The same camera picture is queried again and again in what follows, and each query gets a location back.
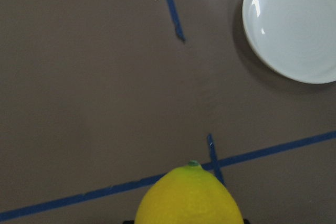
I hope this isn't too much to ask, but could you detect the white round plate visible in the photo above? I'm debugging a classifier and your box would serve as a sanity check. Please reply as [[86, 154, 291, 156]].
[[242, 0, 335, 84]]

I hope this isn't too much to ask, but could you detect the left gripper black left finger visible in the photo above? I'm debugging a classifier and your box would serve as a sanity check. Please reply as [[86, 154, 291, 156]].
[[123, 220, 134, 224]]

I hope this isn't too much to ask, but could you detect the yellow lemon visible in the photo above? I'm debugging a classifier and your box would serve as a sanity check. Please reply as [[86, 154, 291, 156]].
[[134, 161, 244, 223]]

